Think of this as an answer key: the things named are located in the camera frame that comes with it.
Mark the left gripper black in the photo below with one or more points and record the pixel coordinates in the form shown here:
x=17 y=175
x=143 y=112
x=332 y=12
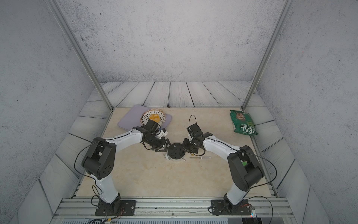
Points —
x=162 y=145

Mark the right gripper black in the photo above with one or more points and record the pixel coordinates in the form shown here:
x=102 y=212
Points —
x=185 y=147

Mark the small screwdriver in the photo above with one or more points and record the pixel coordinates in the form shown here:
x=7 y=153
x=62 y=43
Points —
x=201 y=157

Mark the black round alarm clock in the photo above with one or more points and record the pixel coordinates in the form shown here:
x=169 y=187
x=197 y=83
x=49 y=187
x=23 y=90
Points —
x=175 y=152

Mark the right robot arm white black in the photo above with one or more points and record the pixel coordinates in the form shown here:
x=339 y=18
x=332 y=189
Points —
x=245 y=168

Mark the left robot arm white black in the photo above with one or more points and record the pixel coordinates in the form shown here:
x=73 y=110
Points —
x=101 y=156

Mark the yellow fruit in bowl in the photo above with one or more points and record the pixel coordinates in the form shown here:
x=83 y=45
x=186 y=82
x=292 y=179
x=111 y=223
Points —
x=155 y=117

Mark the patterned bowl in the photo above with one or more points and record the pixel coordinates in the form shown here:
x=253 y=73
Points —
x=145 y=117

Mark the purple mat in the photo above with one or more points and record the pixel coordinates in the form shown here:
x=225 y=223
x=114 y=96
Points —
x=133 y=117

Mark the green snack bag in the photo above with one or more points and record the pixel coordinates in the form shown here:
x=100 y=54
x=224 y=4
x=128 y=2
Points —
x=243 y=123

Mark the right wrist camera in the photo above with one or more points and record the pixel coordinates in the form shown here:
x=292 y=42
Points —
x=194 y=131

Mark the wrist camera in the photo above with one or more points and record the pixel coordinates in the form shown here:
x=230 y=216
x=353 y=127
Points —
x=155 y=129
x=194 y=131

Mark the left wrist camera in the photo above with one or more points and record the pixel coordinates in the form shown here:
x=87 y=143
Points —
x=155 y=129

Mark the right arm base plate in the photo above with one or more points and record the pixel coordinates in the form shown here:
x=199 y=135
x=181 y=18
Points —
x=224 y=207

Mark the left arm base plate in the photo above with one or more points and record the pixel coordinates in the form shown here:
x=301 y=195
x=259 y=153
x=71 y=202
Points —
x=117 y=208

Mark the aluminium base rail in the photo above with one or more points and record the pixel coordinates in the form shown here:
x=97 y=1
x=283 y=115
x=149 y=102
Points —
x=150 y=210

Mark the aluminium corner post left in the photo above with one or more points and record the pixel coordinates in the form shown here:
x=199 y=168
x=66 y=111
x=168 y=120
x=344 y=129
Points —
x=55 y=9

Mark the aluminium corner post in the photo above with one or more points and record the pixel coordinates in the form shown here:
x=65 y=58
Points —
x=269 y=49
x=55 y=9

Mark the aluminium corner post right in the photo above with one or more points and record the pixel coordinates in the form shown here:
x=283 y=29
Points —
x=269 y=49

